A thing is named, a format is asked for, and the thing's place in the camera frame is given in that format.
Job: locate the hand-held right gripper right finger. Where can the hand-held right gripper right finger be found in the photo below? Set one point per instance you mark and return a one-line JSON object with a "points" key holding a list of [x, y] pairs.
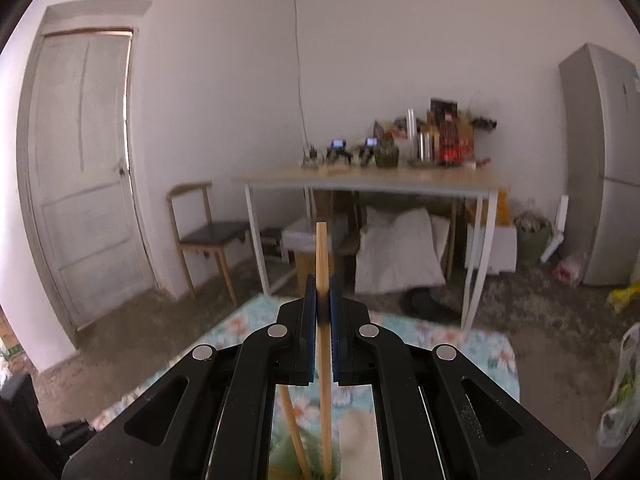
{"points": [[337, 330]]}

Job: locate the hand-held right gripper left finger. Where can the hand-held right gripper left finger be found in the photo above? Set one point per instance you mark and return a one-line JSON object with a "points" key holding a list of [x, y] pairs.
{"points": [[310, 330]]}

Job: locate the bamboo chopstick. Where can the bamboo chopstick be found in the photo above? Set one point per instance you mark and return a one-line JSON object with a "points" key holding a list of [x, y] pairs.
{"points": [[295, 430], [322, 260]]}

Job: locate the green perforated utensil holder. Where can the green perforated utensil holder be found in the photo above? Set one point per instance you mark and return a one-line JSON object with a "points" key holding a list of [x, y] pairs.
{"points": [[285, 462]]}

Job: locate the white sack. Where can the white sack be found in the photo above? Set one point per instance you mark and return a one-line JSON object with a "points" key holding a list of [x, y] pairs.
{"points": [[395, 255]]}

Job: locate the floral blue blanket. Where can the floral blue blanket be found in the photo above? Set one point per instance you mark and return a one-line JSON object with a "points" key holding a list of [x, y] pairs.
{"points": [[450, 345]]}

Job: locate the wooden chair with dark seat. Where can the wooden chair with dark seat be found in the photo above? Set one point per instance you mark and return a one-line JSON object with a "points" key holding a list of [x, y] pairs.
{"points": [[215, 232]]}

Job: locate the white table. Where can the white table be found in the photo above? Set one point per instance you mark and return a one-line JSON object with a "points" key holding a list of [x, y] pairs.
{"points": [[375, 180]]}

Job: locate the black charger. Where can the black charger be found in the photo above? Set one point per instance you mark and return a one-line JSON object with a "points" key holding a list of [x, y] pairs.
{"points": [[311, 157]]}

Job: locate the black electronic device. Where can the black electronic device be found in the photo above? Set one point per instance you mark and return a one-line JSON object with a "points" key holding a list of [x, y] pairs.
{"points": [[339, 152], [367, 152]]}

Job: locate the green jar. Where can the green jar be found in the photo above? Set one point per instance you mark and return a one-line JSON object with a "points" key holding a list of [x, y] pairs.
{"points": [[387, 155]]}

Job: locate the white cardboard box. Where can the white cardboard box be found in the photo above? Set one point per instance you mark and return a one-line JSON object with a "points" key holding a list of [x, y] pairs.
{"points": [[502, 250]]}

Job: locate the steel cup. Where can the steel cup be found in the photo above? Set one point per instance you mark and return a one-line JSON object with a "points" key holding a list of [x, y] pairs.
{"points": [[426, 147]]}

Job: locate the orange plastic bag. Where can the orange plastic bag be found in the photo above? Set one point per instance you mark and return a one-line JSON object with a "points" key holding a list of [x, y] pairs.
{"points": [[502, 205]]}

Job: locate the green woven bag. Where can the green woven bag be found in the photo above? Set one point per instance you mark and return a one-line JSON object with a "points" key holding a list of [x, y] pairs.
{"points": [[532, 245]]}

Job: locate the red drink bottles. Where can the red drink bottles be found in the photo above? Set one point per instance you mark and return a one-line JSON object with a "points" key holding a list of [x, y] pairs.
{"points": [[450, 142]]}

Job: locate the pink and white plastic bag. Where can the pink and white plastic bag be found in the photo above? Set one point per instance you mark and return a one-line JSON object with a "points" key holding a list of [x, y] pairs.
{"points": [[570, 270]]}

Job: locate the white flat box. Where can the white flat box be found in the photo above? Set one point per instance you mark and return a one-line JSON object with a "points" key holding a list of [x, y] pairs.
{"points": [[560, 220]]}

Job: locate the white door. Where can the white door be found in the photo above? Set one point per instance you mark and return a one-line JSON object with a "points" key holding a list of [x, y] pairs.
{"points": [[85, 160]]}

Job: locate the yellow plastic bag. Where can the yellow plastic bag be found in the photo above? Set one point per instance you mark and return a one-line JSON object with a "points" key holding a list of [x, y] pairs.
{"points": [[625, 295]]}

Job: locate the clear plastic bag with greens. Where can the clear plastic bag with greens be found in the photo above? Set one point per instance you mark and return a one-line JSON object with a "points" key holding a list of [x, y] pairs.
{"points": [[620, 410]]}

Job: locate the silver refrigerator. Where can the silver refrigerator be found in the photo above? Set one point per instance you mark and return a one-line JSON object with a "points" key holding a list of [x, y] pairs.
{"points": [[610, 185]]}

